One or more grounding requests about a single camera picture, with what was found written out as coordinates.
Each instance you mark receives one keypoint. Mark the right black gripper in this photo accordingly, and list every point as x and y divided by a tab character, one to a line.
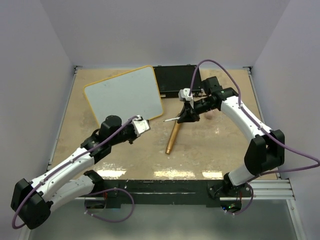
188	115

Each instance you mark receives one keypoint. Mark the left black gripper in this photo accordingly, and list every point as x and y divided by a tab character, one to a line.
134	136

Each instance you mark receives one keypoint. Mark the red white marker pen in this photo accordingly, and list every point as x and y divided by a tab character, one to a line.
172	119

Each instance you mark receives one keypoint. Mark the yellow framed whiteboard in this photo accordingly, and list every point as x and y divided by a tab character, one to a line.
125	95

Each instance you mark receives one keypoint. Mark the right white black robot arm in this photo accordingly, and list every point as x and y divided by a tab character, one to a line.
264	151

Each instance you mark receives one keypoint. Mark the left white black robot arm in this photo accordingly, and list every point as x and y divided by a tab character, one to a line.
33	201

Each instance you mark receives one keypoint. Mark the gold microphone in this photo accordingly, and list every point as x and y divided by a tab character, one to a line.
172	138

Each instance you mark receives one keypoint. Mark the pink microphone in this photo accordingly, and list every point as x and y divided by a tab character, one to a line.
209	114

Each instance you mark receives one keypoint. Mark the black hard case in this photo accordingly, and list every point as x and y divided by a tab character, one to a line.
172	78

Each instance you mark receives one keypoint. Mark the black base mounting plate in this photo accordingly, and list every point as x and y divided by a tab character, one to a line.
209	193

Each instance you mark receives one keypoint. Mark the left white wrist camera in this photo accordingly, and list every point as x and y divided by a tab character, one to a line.
140	125

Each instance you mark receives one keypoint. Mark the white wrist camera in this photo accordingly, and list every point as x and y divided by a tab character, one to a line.
140	125
185	95

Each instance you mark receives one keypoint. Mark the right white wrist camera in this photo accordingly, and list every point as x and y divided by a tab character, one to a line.
185	95

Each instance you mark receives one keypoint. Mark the aluminium frame rails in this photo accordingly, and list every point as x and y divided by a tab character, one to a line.
33	201

